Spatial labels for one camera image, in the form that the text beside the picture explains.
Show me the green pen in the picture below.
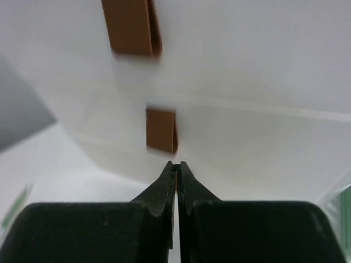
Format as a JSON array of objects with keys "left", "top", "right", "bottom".
[{"left": 1, "top": 184, "right": 33, "bottom": 234}]

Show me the green file organizer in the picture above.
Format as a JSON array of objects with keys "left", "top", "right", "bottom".
[{"left": 324, "top": 184, "right": 350, "bottom": 262}]

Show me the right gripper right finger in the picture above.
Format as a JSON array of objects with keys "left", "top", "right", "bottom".
[{"left": 177, "top": 162, "right": 346, "bottom": 262}]

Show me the white drawer cabinet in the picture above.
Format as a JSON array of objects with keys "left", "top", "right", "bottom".
[{"left": 1, "top": 1, "right": 350, "bottom": 203}]

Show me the brown drawer tab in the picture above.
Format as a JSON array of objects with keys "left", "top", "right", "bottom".
[
  {"left": 101, "top": 0, "right": 162, "bottom": 58},
  {"left": 146, "top": 107, "right": 179, "bottom": 155}
]

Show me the brown bottom drawer tab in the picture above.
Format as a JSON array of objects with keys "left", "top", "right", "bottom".
[{"left": 146, "top": 107, "right": 179, "bottom": 155}]

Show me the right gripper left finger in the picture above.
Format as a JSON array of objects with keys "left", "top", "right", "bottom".
[{"left": 1, "top": 162, "right": 176, "bottom": 262}]

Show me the brown middle drawer tab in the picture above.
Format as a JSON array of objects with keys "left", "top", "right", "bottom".
[{"left": 101, "top": 0, "right": 162, "bottom": 58}]

